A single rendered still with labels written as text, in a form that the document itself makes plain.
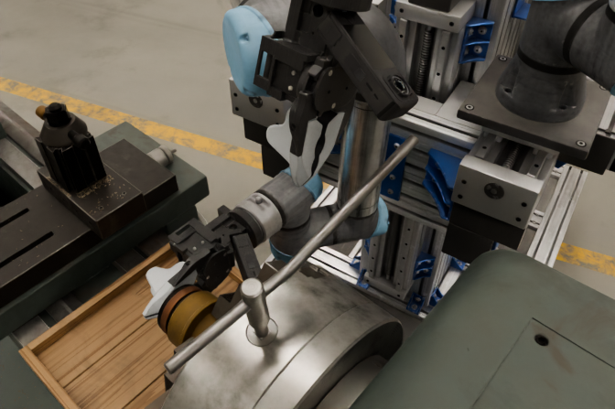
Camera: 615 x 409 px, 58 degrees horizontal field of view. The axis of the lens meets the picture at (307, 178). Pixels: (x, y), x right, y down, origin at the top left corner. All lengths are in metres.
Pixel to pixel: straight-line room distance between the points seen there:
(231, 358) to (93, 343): 0.50
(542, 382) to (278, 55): 0.40
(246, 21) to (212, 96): 2.39
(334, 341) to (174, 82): 2.75
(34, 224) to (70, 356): 0.26
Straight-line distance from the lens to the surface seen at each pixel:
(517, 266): 0.67
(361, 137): 0.85
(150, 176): 1.18
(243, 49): 0.70
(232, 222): 0.90
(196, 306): 0.77
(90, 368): 1.04
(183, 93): 3.15
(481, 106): 1.05
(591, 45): 0.92
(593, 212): 2.69
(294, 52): 0.55
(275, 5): 0.74
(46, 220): 1.16
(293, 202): 0.91
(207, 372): 0.61
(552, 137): 1.02
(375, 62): 0.52
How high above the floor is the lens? 1.75
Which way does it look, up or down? 43 degrees down
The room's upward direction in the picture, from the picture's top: straight up
